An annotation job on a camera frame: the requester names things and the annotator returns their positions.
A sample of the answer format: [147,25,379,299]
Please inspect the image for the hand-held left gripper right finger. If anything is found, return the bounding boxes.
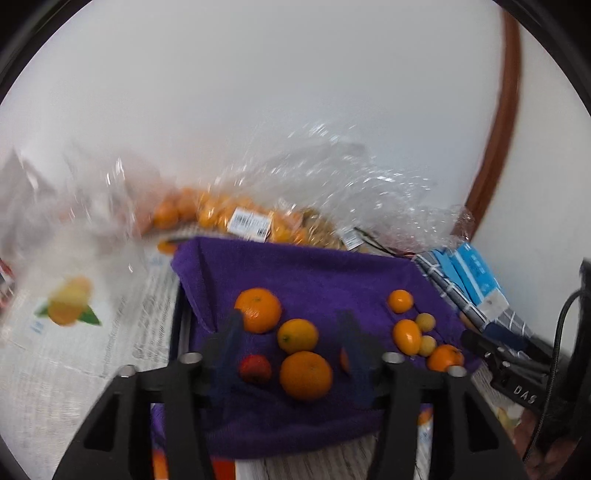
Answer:
[337,310,529,480]

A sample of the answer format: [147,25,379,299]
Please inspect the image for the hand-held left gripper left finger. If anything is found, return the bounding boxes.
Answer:
[53,308,245,480]

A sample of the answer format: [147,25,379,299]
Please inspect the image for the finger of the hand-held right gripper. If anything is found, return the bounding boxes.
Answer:
[459,323,552,385]

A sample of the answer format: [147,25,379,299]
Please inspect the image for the small red fruit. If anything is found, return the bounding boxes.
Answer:
[239,354,273,385]

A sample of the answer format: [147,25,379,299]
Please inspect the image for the large orange mandarin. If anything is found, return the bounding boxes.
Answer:
[235,288,283,334]
[279,351,334,401]

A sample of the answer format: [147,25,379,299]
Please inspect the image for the oval orange kumquat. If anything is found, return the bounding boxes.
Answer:
[393,319,422,356]

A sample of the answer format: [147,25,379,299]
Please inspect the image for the yellowish orange mandarin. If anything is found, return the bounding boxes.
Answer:
[277,318,320,355]

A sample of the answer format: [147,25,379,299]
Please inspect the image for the small round orange kumquat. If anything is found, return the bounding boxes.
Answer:
[387,289,414,315]

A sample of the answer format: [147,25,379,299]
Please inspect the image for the clear bag of longans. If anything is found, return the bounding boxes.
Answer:
[277,120,476,259]

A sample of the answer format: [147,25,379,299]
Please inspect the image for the clear bag of mandarins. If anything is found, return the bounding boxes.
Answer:
[148,152,319,245]

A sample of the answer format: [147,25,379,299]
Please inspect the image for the person's right hand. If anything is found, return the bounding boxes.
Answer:
[512,406,587,480]

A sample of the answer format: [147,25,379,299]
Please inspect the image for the blue tissue packet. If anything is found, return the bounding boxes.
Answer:
[434,243,509,319]

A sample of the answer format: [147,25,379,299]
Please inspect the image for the grey checked cloth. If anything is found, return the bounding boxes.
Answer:
[413,251,536,344]

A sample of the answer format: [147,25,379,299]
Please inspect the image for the orange print plastic bag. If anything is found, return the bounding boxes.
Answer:
[0,222,148,365]
[156,235,186,256]
[416,408,435,462]

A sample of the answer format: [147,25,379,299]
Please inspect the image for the purple towel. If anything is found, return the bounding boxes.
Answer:
[150,236,483,460]

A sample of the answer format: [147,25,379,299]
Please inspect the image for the newspaper sheet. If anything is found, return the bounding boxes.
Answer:
[0,249,384,480]

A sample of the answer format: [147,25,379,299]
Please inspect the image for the crumpled translucent plastic bag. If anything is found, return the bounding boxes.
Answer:
[18,143,158,259]

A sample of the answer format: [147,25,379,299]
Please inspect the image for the white plastic bag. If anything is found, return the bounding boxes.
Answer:
[0,148,61,250]

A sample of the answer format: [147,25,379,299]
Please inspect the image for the red and black cable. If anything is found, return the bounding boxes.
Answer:
[353,227,416,257]

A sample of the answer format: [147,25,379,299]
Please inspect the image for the brown wooden door frame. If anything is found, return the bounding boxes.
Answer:
[464,9,522,232]

